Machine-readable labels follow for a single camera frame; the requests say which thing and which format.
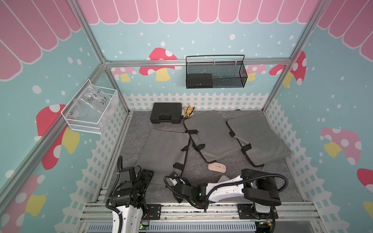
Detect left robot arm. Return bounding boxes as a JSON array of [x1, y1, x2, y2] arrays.
[[105, 155, 154, 233]]

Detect white wire basket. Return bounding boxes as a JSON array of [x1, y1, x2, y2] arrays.
[[61, 80, 119, 135]]

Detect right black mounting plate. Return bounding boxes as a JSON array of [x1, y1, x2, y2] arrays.
[[237, 203, 278, 220]]

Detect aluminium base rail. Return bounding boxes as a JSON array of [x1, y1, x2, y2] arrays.
[[78, 202, 322, 224]]

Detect grey laptop bag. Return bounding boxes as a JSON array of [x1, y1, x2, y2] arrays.
[[136, 129, 190, 186], [226, 113, 291, 168], [184, 110, 241, 164]]

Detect black wire mesh basket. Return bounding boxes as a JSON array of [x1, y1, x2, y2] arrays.
[[185, 54, 248, 88]]

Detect yellow black pliers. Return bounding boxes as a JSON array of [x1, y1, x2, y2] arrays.
[[181, 105, 195, 119]]

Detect black plastic tool case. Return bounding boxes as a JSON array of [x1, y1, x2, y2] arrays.
[[150, 103, 182, 124]]

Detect black mounting plate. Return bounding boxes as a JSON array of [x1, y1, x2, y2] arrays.
[[144, 204, 162, 220], [237, 203, 278, 220]]

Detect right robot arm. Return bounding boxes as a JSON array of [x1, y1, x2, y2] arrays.
[[163, 169, 288, 218]]

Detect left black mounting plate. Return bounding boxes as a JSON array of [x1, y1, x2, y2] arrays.
[[144, 204, 162, 220]]

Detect pink mouse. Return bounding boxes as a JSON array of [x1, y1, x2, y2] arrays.
[[208, 162, 226, 173]]

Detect clear plastic bag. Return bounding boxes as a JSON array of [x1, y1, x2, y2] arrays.
[[68, 84, 119, 124]]

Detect black box in basket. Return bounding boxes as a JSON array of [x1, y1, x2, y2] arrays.
[[186, 73, 213, 89]]

